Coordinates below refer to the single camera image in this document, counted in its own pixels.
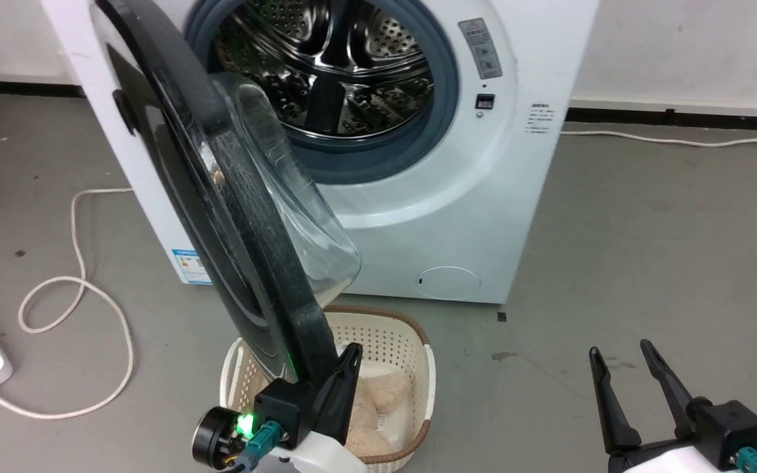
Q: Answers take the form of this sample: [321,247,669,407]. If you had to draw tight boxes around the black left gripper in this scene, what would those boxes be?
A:
[193,343,363,470]

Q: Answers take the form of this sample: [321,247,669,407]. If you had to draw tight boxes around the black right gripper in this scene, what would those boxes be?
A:
[589,340,757,472]

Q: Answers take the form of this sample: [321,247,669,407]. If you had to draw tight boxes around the black round washer door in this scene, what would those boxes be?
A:
[95,0,363,385]

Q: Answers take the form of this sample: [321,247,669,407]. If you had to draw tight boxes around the white front-load washing machine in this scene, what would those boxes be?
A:
[40,0,599,306]

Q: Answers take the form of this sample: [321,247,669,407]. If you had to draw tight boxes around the grey rubber door gasket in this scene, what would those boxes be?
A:
[185,0,459,185]

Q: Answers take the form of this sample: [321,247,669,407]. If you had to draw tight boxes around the beige plush toy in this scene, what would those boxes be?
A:
[346,374,413,457]

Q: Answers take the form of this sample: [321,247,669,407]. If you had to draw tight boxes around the cream plastic laundry basket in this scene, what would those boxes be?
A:
[219,304,436,472]

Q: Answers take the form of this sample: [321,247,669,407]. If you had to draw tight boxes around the round white filter cover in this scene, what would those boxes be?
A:
[416,266,482,301]

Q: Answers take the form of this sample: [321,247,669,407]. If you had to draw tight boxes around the blue energy label sticker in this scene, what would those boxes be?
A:
[172,248,213,285]

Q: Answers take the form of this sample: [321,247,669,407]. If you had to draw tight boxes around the small black text label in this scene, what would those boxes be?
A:
[528,102,558,135]

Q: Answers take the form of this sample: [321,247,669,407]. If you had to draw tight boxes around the steel perforated washer drum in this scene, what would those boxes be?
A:
[211,0,435,142]

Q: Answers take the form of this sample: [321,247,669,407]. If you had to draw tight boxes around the grey warning sticker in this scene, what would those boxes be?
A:
[459,18,503,80]

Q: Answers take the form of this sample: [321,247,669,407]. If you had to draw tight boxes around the teal left gripper cable plug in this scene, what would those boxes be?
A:
[242,420,285,471]

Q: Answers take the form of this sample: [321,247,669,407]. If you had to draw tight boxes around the thin white floor cable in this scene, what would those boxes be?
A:
[561,129,757,147]

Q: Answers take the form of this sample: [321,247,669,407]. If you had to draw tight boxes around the cream power strip cable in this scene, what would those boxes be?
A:
[0,188,135,420]

